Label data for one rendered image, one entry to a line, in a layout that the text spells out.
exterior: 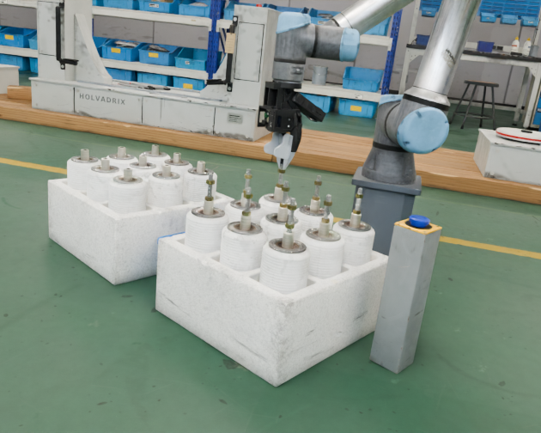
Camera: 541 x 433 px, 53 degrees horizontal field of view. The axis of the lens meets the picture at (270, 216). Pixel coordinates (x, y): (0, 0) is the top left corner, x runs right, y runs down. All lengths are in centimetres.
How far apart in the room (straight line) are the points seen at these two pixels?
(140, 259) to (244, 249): 42
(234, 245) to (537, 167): 218
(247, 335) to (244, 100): 220
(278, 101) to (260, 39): 183
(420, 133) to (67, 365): 93
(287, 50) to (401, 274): 56
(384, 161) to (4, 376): 102
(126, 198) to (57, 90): 225
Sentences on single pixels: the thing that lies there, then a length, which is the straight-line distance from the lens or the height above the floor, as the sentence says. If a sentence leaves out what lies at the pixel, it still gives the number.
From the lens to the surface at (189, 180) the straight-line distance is 156.
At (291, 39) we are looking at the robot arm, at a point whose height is 64.
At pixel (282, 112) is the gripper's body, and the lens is 129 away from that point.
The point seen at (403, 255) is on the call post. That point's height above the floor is 26.
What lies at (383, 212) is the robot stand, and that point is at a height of 22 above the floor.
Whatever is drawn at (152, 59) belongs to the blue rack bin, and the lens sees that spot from 625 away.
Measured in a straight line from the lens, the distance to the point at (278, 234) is 119.
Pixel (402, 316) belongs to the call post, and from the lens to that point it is 115.
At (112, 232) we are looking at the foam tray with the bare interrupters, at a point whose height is 14.
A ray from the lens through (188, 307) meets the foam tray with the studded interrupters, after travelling 122.
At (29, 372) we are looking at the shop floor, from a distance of 114.
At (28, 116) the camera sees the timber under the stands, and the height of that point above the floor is 4.
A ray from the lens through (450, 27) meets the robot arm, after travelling 139.
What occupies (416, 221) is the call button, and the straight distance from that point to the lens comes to 110.
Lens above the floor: 63
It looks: 18 degrees down
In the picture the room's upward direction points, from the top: 6 degrees clockwise
